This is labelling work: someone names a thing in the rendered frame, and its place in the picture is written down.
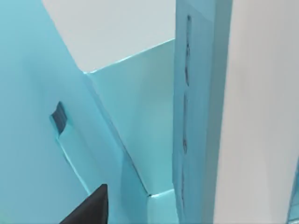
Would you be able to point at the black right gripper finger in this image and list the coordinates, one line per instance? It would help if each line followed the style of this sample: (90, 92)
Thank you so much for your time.
(95, 210)

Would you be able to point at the white book with blue spine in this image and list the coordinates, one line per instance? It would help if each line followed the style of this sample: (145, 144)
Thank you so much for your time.
(252, 116)

